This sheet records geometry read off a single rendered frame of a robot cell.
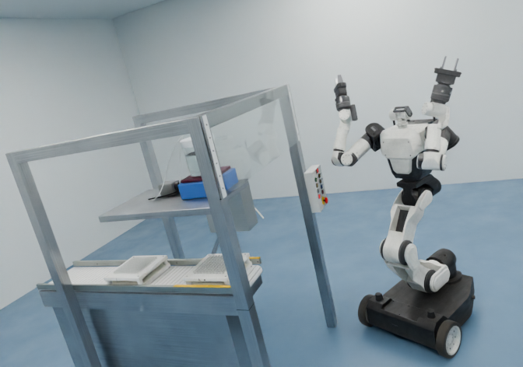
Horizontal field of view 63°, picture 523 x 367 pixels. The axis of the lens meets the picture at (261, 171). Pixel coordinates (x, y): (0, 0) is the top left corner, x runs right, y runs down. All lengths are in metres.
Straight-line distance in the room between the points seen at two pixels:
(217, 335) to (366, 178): 3.65
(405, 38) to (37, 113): 4.24
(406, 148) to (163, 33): 4.48
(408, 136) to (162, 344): 1.73
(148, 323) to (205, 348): 0.35
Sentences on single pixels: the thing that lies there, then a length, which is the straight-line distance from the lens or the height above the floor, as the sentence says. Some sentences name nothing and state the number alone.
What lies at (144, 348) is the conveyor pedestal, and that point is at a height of 0.44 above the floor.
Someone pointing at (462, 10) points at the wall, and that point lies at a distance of 5.10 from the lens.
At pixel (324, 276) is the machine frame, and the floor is 0.38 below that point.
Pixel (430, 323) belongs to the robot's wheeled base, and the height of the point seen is 0.20.
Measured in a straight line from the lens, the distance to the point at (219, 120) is 1.77.
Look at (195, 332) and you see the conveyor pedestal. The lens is 2.30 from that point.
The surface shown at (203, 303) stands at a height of 0.76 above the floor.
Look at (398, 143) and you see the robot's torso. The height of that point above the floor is 1.17.
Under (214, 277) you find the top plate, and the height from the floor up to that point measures 0.89.
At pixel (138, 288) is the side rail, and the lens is 2.29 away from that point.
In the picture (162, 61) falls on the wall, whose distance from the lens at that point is 6.37.
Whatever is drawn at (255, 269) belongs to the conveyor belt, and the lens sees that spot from 2.16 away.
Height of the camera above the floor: 1.74
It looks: 13 degrees down
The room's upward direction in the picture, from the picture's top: 13 degrees counter-clockwise
